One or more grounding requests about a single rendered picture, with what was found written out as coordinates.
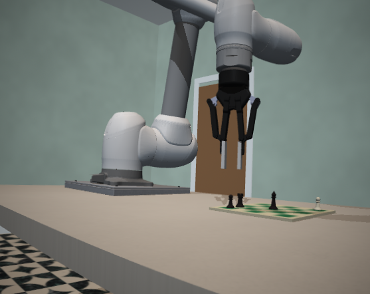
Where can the white pawn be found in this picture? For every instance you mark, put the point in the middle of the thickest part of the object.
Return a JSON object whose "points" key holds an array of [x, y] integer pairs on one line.
{"points": [[317, 204]]}

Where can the green and cream chessboard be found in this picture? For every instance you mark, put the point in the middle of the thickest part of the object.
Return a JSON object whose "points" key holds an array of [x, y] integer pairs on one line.
{"points": [[283, 213]]}

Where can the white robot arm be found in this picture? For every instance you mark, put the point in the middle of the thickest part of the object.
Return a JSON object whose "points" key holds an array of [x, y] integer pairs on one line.
{"points": [[240, 32]]}

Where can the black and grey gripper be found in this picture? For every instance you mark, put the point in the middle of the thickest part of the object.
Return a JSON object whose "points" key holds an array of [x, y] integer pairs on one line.
{"points": [[233, 94]]}

